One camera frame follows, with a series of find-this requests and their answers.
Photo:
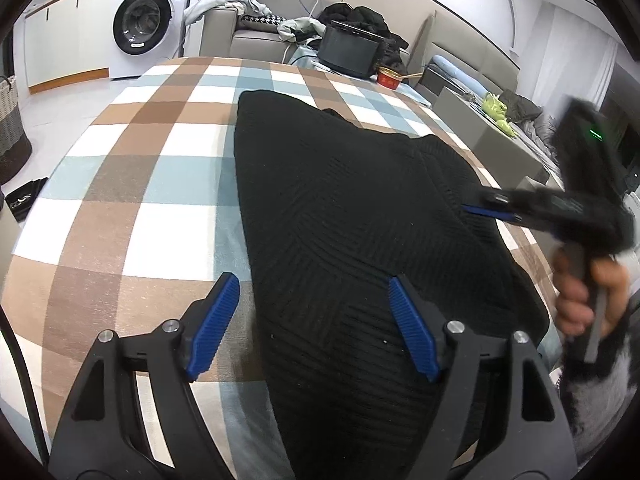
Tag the wicker laundry basket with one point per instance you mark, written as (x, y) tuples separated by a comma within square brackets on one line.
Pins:
[(12, 125)]

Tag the grey cloth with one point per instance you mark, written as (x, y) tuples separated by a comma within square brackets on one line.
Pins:
[(220, 0)]

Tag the grey upholstered bed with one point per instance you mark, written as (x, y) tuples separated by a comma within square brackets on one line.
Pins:
[(475, 55)]

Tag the blue pillow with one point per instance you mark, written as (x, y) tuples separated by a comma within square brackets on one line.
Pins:
[(460, 77)]

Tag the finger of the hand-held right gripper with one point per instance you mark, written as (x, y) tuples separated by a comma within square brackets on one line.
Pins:
[(502, 197), (492, 212)]

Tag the red bowl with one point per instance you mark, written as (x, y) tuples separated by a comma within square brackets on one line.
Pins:
[(390, 79)]

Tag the houndstooth cushion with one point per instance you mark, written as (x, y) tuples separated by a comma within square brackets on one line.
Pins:
[(260, 21)]

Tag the brown blue checked blanket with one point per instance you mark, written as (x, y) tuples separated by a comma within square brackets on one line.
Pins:
[(150, 160)]

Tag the black knit sweater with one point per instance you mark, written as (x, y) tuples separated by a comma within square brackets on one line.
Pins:
[(350, 210)]

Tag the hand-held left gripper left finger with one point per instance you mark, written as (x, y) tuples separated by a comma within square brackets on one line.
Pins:
[(215, 327)]

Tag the black rice cooker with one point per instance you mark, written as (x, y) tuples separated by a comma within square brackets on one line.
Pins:
[(347, 52)]

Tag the person's right forearm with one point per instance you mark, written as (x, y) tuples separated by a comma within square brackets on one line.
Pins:
[(600, 400)]

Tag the dark olive cloth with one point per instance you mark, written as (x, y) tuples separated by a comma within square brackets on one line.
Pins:
[(522, 107)]

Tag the person's right hand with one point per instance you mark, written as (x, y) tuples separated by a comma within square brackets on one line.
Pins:
[(612, 290)]

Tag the black jacket pile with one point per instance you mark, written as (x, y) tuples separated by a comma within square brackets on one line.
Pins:
[(350, 12)]

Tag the grey sofa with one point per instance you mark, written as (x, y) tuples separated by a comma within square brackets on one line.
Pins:
[(217, 35)]

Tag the pale crumpled cloth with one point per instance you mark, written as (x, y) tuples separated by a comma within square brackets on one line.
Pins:
[(300, 27)]

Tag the white kitchen base cabinets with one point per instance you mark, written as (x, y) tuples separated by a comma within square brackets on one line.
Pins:
[(65, 40)]

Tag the white washing machine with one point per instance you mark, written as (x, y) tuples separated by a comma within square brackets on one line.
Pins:
[(145, 25)]

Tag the green plush toy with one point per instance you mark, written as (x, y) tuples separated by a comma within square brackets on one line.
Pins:
[(495, 110)]

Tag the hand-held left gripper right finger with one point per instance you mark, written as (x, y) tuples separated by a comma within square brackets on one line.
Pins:
[(412, 335)]

